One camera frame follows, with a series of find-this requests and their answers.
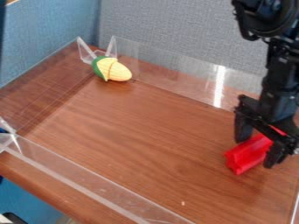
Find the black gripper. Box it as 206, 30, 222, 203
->
234, 94, 299, 169

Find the red plastic block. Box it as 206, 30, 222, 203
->
225, 134, 274, 175

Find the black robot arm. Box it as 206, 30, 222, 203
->
231, 0, 299, 169

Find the clear acrylic back barrier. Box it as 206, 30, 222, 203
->
78, 38, 261, 109

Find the clear acrylic barrier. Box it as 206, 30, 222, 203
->
78, 38, 261, 109
0, 116, 195, 224

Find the clear acrylic front barrier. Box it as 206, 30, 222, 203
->
0, 116, 195, 224

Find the yellow toy corn cob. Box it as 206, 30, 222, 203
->
92, 56, 132, 81

